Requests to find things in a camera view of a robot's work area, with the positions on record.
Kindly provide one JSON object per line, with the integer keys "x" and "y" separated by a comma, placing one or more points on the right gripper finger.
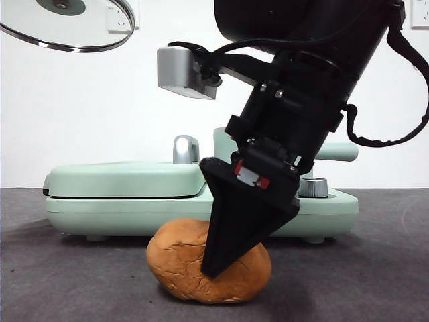
{"x": 241, "y": 221}

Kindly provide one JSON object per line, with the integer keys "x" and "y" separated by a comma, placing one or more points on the brown potato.
{"x": 181, "y": 265}

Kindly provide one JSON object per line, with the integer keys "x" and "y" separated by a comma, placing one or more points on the glass lid with green knob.
{"x": 67, "y": 30}

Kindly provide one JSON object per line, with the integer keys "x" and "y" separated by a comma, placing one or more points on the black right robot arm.
{"x": 301, "y": 23}

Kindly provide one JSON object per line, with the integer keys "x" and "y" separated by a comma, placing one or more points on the silver control knob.
{"x": 315, "y": 188}

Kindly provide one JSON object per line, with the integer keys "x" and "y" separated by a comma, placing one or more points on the mint green breakfast machine base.
{"x": 134, "y": 214}

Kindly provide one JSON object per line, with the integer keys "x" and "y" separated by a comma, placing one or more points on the mint green griddle cover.
{"x": 127, "y": 177}

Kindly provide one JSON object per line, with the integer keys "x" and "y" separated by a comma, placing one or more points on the pale grey right wrist camera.
{"x": 174, "y": 68}

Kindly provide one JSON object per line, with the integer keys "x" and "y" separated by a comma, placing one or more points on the white wall socket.
{"x": 420, "y": 13}
{"x": 117, "y": 23}

